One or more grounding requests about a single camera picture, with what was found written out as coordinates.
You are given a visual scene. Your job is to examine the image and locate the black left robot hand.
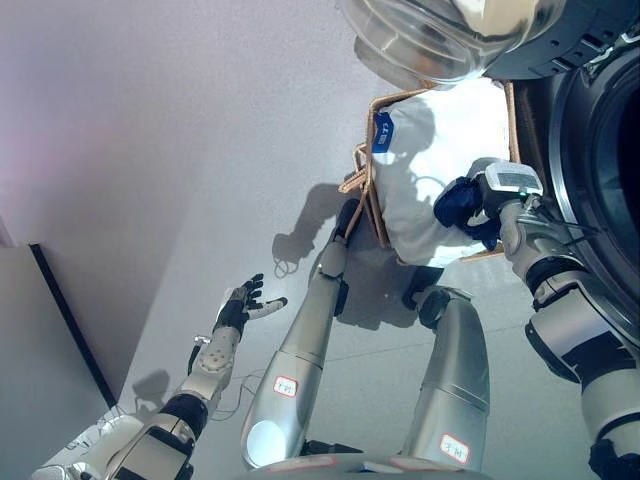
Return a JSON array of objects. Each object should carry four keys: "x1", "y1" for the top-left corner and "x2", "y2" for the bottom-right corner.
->
[{"x1": 214, "y1": 273, "x2": 289, "y2": 335}]

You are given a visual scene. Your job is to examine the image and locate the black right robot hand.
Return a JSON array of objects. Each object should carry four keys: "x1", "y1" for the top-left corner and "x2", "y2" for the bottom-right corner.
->
[{"x1": 463, "y1": 156, "x2": 545, "y2": 247}]

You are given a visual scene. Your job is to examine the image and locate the dark blue garment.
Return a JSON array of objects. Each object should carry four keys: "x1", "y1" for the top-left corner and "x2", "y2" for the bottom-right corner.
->
[{"x1": 433, "y1": 175, "x2": 501, "y2": 252}]

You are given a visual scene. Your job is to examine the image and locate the white basket liner cloth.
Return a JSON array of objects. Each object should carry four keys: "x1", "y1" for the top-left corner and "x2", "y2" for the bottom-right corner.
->
[{"x1": 371, "y1": 81, "x2": 512, "y2": 269}]

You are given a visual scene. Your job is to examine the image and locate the grey front-load washing machine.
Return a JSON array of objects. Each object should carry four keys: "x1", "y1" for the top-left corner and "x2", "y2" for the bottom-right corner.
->
[{"x1": 513, "y1": 0, "x2": 640, "y2": 354}]

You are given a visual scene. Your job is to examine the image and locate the woven wicker laundry basket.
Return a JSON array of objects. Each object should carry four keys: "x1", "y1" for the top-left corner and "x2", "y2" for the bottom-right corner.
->
[{"x1": 338, "y1": 79, "x2": 547, "y2": 267}]

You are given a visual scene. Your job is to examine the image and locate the silver left robot leg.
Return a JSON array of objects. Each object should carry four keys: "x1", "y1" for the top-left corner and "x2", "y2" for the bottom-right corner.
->
[{"x1": 239, "y1": 198, "x2": 362, "y2": 472}]

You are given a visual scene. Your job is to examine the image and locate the silver robot leg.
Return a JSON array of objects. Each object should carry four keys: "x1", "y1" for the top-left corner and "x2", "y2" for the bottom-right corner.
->
[
  {"x1": 399, "y1": 283, "x2": 492, "y2": 474},
  {"x1": 239, "y1": 198, "x2": 362, "y2": 472}
]

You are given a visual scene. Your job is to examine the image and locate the blue tag on liner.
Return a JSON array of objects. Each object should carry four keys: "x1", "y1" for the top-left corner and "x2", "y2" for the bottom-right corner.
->
[{"x1": 373, "y1": 111, "x2": 397, "y2": 157}]

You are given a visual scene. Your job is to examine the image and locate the round glass washer door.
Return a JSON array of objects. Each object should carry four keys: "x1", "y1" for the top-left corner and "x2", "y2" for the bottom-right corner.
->
[{"x1": 341, "y1": 0, "x2": 617, "y2": 92}]

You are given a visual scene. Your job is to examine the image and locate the black baseboard strip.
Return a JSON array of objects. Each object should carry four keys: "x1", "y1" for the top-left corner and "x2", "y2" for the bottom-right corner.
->
[{"x1": 28, "y1": 242, "x2": 120, "y2": 410}]

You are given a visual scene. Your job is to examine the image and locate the silver right robot leg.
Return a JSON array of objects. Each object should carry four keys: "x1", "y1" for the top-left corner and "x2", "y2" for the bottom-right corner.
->
[{"x1": 399, "y1": 283, "x2": 492, "y2": 474}]

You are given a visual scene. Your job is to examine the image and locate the silver robot torso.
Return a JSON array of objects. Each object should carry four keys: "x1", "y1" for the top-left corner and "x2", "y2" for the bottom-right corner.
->
[{"x1": 248, "y1": 451, "x2": 482, "y2": 480}]

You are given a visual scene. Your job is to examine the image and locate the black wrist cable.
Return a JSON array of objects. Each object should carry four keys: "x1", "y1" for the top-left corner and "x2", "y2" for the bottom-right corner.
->
[{"x1": 519, "y1": 198, "x2": 604, "y2": 247}]

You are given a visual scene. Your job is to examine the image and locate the thin white cable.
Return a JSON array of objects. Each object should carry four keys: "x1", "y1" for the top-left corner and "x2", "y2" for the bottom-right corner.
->
[{"x1": 212, "y1": 368, "x2": 274, "y2": 422}]

